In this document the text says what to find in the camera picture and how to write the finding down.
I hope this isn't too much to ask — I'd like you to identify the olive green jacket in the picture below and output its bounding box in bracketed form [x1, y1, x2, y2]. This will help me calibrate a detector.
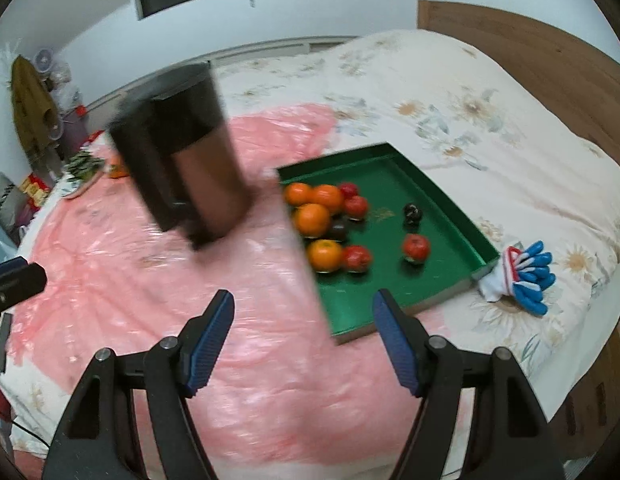
[10, 55, 60, 158]

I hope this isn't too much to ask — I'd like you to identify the floral bed quilt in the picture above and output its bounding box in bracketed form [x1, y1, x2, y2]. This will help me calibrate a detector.
[0, 30, 620, 479]

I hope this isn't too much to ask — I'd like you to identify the red apple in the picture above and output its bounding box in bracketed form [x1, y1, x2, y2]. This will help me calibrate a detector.
[402, 233, 431, 264]
[338, 182, 359, 200]
[342, 195, 369, 221]
[341, 245, 373, 274]

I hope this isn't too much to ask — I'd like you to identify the small orange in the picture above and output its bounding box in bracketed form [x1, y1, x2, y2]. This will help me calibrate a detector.
[284, 182, 312, 207]

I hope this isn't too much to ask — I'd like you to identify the grey packaging bag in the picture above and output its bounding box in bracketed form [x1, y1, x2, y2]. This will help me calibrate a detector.
[0, 172, 26, 233]

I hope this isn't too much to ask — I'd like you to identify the white plate with greens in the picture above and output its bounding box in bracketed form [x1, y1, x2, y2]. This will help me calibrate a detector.
[61, 169, 104, 200]

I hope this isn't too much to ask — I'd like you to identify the green tray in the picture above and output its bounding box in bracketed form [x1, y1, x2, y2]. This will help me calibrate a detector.
[277, 143, 499, 344]

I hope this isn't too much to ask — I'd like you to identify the blue white glove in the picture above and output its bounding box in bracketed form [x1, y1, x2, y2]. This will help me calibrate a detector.
[478, 240, 556, 316]

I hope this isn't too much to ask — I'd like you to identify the pink plastic sheet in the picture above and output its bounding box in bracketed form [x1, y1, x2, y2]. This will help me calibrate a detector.
[0, 104, 418, 465]

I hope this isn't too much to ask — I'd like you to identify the dark plum left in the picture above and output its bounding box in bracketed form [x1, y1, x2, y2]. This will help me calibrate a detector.
[326, 219, 349, 243]

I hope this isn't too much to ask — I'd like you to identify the dark plum right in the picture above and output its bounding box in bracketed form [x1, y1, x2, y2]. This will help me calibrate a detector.
[403, 203, 423, 226]

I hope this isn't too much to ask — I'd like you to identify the black brown kettle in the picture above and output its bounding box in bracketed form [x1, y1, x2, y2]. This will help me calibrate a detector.
[109, 63, 252, 249]

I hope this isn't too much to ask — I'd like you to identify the dark plum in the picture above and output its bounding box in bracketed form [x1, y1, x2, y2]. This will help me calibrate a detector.
[403, 203, 423, 226]
[326, 219, 349, 243]

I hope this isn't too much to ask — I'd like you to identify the wooden headboard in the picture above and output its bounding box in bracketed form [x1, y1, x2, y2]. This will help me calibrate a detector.
[416, 0, 620, 166]

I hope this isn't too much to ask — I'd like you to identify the black smartphone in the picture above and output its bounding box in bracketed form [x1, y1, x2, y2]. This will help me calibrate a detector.
[0, 312, 14, 373]

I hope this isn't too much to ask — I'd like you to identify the pile of green leaves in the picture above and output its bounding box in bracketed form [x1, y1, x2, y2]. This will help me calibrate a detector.
[64, 150, 106, 182]

